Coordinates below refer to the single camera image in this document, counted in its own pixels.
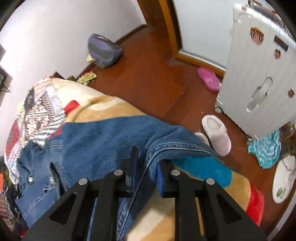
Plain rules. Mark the blue denim jeans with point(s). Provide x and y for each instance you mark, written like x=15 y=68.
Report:
x=97 y=139

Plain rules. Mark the patchwork printed quilt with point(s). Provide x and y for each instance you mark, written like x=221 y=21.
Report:
x=39 y=111

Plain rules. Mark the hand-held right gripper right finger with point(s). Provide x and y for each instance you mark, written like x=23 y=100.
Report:
x=161 y=180

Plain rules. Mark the white sliding door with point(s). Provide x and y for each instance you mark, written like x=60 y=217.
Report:
x=201 y=30

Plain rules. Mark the white ribbed suitcase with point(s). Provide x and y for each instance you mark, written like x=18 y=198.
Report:
x=259 y=81

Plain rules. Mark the white fluffy slipper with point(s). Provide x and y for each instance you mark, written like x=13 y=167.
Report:
x=202 y=138
x=217 y=134

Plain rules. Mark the teal striped cloth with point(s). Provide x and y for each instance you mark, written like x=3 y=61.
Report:
x=266 y=150

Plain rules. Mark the yellow green snack packet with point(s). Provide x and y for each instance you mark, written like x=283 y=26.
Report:
x=86 y=77

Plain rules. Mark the dark patterned garment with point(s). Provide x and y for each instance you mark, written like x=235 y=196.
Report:
x=11 y=201

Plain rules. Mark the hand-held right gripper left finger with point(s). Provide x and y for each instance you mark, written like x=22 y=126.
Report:
x=134 y=176

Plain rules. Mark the pink clog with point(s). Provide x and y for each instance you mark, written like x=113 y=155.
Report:
x=209 y=77

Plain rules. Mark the purple grey backpack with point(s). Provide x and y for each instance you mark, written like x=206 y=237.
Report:
x=104 y=51

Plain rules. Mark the white fan base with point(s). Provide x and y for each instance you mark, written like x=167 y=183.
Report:
x=283 y=183

